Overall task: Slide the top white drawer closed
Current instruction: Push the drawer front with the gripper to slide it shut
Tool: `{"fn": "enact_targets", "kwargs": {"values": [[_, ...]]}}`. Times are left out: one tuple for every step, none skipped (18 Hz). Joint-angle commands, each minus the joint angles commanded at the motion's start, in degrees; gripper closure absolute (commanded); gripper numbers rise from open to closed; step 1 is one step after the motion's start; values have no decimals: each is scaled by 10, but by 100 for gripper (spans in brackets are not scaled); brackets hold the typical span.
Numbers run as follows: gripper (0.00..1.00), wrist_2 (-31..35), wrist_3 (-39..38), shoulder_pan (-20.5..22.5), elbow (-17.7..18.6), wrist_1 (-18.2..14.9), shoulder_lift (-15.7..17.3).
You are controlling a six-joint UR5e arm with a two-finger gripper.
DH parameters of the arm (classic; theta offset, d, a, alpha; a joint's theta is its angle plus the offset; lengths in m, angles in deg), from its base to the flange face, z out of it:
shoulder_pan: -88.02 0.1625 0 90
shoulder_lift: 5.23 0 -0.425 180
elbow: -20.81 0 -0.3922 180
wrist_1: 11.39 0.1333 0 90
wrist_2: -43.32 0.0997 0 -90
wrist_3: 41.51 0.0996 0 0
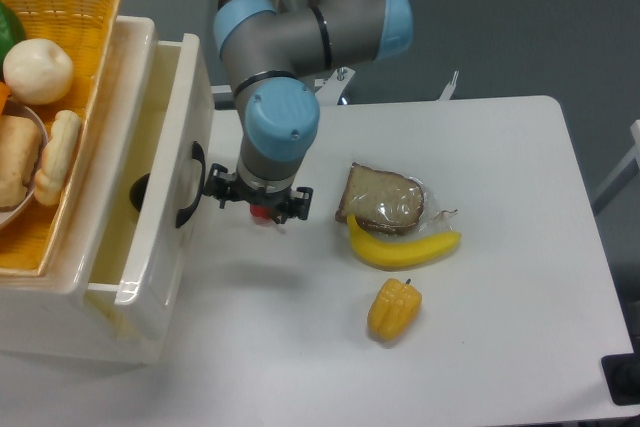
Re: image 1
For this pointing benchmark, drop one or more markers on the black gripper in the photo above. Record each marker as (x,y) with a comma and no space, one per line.
(286,204)

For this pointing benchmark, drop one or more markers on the white top drawer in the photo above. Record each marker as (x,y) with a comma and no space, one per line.
(144,251)

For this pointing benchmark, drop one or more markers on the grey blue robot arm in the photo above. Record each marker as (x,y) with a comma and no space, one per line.
(268,49)

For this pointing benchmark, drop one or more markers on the white drawer cabinet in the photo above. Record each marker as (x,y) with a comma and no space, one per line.
(62,313)

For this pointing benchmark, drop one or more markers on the red toy bell pepper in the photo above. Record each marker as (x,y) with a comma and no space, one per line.
(264,215)

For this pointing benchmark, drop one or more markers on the black toy eggplant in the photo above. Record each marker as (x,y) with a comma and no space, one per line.
(137,192)

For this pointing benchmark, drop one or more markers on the wrapped brown bread slice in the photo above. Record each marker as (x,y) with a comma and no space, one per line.
(389,203)

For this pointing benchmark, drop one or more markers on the yellow toy banana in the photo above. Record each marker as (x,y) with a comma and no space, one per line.
(393,256)

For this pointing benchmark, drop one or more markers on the yellow toy bell pepper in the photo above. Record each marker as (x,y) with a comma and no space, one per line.
(394,308)

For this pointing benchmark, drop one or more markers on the beige toy croissant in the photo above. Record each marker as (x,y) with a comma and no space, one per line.
(56,158)

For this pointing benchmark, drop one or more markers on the white clip behind table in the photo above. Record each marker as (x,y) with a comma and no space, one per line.
(450,87)

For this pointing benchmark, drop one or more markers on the beige toy bread roll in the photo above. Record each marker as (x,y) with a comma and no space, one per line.
(20,143)

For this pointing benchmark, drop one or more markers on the white toy onion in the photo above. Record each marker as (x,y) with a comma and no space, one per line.
(38,71)

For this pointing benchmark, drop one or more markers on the yellow wicker basket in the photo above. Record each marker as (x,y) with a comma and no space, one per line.
(83,29)

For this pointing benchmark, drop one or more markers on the orange toy carrot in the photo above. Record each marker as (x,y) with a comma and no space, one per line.
(4,96)

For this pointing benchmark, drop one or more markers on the green toy vegetable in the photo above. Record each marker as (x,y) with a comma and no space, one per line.
(11,31)

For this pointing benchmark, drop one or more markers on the black device at table edge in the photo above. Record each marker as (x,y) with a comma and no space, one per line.
(622,377)

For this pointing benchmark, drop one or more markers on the white robot mount bracket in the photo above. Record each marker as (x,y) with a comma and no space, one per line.
(332,91)

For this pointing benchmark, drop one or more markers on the white frame at right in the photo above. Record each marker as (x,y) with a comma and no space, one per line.
(619,177)

